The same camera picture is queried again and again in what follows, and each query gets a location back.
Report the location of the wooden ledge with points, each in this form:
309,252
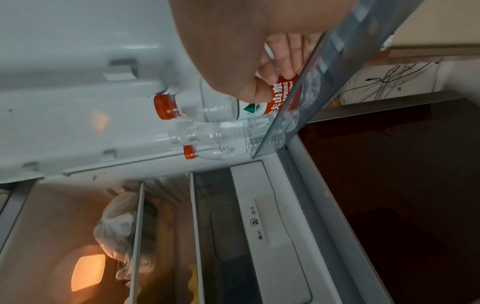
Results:
431,52

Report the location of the red cap clear bottle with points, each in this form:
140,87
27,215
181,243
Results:
191,152

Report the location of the clear refrigerator drawer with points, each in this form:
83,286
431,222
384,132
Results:
221,237

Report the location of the clear cap plastic bottle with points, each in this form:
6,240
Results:
210,133

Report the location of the transparent door shelf rail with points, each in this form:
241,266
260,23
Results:
348,44

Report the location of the refrigerator door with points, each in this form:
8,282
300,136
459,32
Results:
75,44

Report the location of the person's right hand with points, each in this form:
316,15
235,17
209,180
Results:
243,44

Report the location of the gray refrigerator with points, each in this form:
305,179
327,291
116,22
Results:
45,225

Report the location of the red label water bottle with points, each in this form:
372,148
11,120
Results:
279,95

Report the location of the yellow plastic packaging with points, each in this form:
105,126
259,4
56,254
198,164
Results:
192,282

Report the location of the plastic bag of food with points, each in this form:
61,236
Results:
116,225

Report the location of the glass fridge shelf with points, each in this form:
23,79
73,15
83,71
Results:
137,237

